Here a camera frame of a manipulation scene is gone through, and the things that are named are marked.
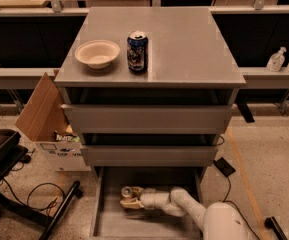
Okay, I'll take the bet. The black floor cable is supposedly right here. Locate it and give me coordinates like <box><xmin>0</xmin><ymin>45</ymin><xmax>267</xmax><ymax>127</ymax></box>
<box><xmin>0</xmin><ymin>177</ymin><xmax>67</xmax><ymax>215</ymax></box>

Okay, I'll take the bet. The white paper bowl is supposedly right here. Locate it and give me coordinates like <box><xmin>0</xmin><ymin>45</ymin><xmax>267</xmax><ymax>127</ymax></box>
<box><xmin>75</xmin><ymin>40</ymin><xmax>120</xmax><ymax>69</ymax></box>

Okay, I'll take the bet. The grey middle drawer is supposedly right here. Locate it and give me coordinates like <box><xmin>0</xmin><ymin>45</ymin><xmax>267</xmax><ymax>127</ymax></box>
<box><xmin>81</xmin><ymin>146</ymin><xmax>217</xmax><ymax>167</ymax></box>

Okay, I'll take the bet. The orange soda can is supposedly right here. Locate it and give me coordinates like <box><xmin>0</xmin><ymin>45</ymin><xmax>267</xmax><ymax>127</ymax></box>
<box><xmin>121</xmin><ymin>186</ymin><xmax>134</xmax><ymax>199</ymax></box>

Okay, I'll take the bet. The blue soda can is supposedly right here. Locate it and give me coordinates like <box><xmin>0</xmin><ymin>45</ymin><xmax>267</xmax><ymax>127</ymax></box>
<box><xmin>127</xmin><ymin>31</ymin><xmax>148</xmax><ymax>73</ymax></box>

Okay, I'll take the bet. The black power adapter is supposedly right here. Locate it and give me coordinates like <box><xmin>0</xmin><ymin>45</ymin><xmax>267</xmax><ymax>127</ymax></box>
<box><xmin>213</xmin><ymin>157</ymin><xmax>236</xmax><ymax>177</ymax></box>

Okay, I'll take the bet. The grey drawer cabinet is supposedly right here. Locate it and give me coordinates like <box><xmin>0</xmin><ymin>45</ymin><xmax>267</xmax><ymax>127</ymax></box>
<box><xmin>54</xmin><ymin>6</ymin><xmax>247</xmax><ymax>178</ymax></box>

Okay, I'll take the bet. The open cardboard box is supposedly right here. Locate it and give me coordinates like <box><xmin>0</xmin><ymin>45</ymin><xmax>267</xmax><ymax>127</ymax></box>
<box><xmin>15</xmin><ymin>74</ymin><xmax>90</xmax><ymax>171</ymax></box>

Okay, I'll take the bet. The black rolling stand base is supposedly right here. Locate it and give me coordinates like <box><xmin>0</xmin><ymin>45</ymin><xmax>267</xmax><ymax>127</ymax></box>
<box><xmin>0</xmin><ymin>117</ymin><xmax>84</xmax><ymax>240</ymax></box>

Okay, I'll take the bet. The clear pump bottle left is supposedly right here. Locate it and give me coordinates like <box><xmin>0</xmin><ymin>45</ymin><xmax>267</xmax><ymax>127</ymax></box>
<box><xmin>266</xmin><ymin>47</ymin><xmax>287</xmax><ymax>72</ymax></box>

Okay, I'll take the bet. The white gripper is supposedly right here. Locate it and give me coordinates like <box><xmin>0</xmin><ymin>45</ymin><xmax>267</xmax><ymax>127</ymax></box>
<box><xmin>120</xmin><ymin>186</ymin><xmax>170</xmax><ymax>210</ymax></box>

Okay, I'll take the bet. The grey metal rack rail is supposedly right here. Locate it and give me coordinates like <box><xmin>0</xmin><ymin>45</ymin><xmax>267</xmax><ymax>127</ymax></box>
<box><xmin>0</xmin><ymin>68</ymin><xmax>59</xmax><ymax>89</ymax></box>

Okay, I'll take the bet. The snack bag in box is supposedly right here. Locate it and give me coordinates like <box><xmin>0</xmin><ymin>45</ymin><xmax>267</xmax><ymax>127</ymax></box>
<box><xmin>55</xmin><ymin>133</ymin><xmax>80</xmax><ymax>143</ymax></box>

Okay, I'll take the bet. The grey top drawer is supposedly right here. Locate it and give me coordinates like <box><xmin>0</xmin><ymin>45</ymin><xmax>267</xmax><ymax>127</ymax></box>
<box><xmin>62</xmin><ymin>104</ymin><xmax>232</xmax><ymax>134</ymax></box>

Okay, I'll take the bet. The grey open bottom drawer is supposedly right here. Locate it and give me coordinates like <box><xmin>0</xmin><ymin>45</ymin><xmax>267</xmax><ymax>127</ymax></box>
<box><xmin>90</xmin><ymin>167</ymin><xmax>202</xmax><ymax>240</ymax></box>

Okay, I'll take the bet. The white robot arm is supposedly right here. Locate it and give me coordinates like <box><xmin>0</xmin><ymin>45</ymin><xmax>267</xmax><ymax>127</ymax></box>
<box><xmin>120</xmin><ymin>186</ymin><xmax>251</xmax><ymax>240</ymax></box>

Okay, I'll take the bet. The black adapter cable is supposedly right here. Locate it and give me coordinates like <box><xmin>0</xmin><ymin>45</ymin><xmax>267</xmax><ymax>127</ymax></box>
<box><xmin>223</xmin><ymin>175</ymin><xmax>262</xmax><ymax>240</ymax></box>

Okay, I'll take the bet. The black stand foot right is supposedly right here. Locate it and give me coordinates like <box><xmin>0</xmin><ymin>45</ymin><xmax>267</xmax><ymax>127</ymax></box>
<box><xmin>264</xmin><ymin>216</ymin><xmax>288</xmax><ymax>240</ymax></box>

